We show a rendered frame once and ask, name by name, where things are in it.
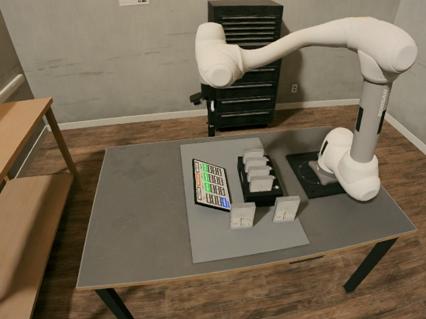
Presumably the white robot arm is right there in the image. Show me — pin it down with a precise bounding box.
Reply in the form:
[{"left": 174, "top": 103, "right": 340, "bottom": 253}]
[{"left": 195, "top": 16, "right": 417, "bottom": 201}]

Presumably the white hard drive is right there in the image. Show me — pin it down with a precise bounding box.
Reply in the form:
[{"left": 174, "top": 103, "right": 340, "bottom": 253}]
[{"left": 249, "top": 175, "right": 273, "bottom": 192}]

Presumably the grey flat mat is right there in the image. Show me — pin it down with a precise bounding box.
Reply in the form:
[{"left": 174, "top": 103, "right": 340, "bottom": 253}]
[{"left": 180, "top": 138, "right": 310, "bottom": 263}]

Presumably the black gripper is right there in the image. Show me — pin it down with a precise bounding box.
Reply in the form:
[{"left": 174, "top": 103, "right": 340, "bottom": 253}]
[{"left": 201, "top": 83, "right": 221, "bottom": 137}]

